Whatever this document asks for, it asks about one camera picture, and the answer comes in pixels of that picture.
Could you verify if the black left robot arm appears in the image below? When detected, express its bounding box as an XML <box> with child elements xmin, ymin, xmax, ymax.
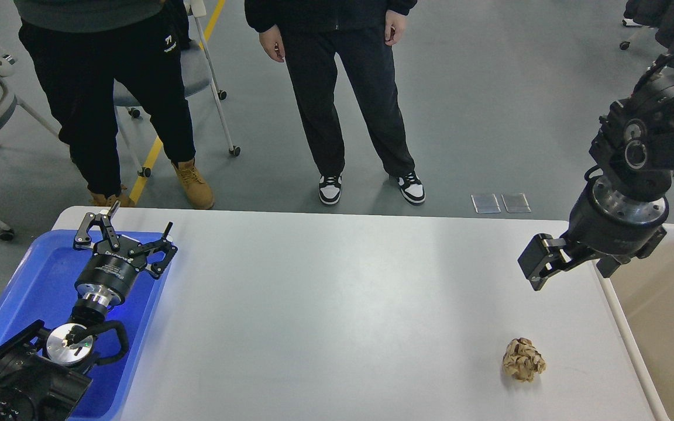
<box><xmin>0</xmin><ymin>205</ymin><xmax>178</xmax><ymax>420</ymax></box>

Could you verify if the beige plastic bin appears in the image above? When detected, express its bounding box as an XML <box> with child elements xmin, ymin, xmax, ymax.
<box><xmin>600</xmin><ymin>224</ymin><xmax>674</xmax><ymax>420</ymax></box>

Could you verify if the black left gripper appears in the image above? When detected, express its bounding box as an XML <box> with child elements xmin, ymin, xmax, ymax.
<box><xmin>73</xmin><ymin>202</ymin><xmax>178</xmax><ymax>306</ymax></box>

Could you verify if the clear floor plate right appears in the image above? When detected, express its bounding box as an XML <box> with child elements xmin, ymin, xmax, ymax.
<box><xmin>502</xmin><ymin>194</ymin><xmax>532</xmax><ymax>213</ymax></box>

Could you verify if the brown paper ball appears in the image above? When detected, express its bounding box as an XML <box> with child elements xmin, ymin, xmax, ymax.
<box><xmin>502</xmin><ymin>337</ymin><xmax>546</xmax><ymax>382</ymax></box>

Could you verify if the person's right hand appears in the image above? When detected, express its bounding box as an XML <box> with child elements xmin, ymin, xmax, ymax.
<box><xmin>259</xmin><ymin>25</ymin><xmax>286</xmax><ymax>63</ymax></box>

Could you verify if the clear floor plate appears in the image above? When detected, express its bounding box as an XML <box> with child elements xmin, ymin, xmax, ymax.
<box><xmin>502</xmin><ymin>194</ymin><xmax>532</xmax><ymax>213</ymax></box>
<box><xmin>470</xmin><ymin>194</ymin><xmax>502</xmax><ymax>214</ymax></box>

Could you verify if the person in black-white sneakers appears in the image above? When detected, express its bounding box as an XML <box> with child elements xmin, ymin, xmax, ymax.
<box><xmin>244</xmin><ymin>0</ymin><xmax>426</xmax><ymax>206</ymax></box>

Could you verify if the person in tan boots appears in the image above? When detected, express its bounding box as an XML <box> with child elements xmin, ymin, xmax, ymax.
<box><xmin>15</xmin><ymin>1</ymin><xmax>214</xmax><ymax>210</ymax></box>

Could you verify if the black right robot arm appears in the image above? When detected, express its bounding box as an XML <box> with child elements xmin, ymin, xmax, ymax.
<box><xmin>517</xmin><ymin>53</ymin><xmax>674</xmax><ymax>291</ymax></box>

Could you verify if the grey chair on wheels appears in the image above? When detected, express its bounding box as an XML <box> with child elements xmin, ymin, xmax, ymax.
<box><xmin>114</xmin><ymin>1</ymin><xmax>240</xmax><ymax>178</ymax></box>

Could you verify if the clear floor plate left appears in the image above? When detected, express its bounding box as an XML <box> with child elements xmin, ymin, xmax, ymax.
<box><xmin>470</xmin><ymin>194</ymin><xmax>502</xmax><ymax>214</ymax></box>

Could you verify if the person's left hand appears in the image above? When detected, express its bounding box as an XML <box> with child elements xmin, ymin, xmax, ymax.
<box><xmin>384</xmin><ymin>10</ymin><xmax>407</xmax><ymax>46</ymax></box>

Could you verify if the blue plastic tray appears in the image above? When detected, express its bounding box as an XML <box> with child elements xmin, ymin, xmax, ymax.
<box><xmin>0</xmin><ymin>230</ymin><xmax>167</xmax><ymax>420</ymax></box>

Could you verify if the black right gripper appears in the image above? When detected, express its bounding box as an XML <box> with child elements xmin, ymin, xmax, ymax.
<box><xmin>517</xmin><ymin>175</ymin><xmax>669</xmax><ymax>291</ymax></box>

